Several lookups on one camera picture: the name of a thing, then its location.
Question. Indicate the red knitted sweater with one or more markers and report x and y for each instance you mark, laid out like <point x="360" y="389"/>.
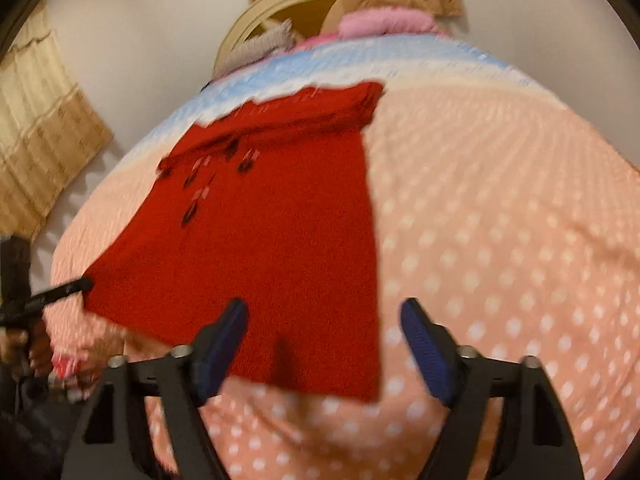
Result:
<point x="275" y="240"/>

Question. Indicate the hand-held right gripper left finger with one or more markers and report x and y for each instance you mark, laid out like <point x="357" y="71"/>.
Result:
<point x="222" y="345"/>

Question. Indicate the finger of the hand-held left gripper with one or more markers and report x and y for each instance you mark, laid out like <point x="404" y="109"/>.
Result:
<point x="65" y="290"/>

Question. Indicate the person's left forearm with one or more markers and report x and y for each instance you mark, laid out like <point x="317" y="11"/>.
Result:
<point x="37" y="355"/>

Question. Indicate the cream wooden headboard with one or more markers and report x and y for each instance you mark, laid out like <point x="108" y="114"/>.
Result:
<point x="260" y="10"/>

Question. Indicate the striped pillow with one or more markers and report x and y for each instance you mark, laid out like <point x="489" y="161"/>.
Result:
<point x="260" y="42"/>

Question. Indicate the pink pillow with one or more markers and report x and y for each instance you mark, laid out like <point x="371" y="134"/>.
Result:
<point x="380" y="22"/>

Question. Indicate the polka dot bedsheet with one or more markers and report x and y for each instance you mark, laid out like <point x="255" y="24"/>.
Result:
<point x="500" y="210"/>

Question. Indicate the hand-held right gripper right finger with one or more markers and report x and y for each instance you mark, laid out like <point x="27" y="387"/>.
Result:
<point x="425" y="345"/>

